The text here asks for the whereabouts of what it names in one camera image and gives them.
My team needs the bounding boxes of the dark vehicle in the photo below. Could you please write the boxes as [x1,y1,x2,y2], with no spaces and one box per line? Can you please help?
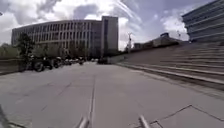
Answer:
[97,57,109,65]

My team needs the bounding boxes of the grey stone slab plaza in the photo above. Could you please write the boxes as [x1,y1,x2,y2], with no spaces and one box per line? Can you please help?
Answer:
[0,61,224,128]

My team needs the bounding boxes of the tall lamp pole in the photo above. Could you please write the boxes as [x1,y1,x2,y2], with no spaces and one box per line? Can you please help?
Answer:
[126,32,134,54]

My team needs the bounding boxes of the row of trees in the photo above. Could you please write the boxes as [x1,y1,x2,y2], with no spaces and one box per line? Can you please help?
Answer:
[39,42,90,60]

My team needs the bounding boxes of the tall grey building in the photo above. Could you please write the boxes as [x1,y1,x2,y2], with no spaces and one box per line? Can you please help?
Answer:
[10,15,120,61]

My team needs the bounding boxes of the low dark building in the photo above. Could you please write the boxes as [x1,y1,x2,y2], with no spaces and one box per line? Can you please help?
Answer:
[133,32,191,51]

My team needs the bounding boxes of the robot's own part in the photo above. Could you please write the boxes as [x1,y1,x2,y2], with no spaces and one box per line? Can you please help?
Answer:
[137,114,151,128]
[77,116,91,128]

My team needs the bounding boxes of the row of parked bicycles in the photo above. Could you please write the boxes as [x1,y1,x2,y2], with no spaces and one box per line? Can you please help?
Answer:
[28,55,86,73]

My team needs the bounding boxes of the wide grey stone stairway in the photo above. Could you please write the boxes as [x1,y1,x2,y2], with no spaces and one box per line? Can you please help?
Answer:
[111,41,224,91]

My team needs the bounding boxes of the dark green tree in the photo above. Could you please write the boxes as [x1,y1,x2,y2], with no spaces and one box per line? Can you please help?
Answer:
[16,32,36,66]

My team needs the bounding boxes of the large grey banded building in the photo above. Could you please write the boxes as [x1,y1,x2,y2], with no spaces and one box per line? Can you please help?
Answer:
[181,0,224,44]

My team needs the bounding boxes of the green bushes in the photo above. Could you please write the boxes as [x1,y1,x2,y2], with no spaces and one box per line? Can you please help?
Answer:
[0,42,19,61]

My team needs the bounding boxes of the low grey wall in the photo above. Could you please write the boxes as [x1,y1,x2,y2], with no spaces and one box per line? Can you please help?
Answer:
[0,58,30,75]

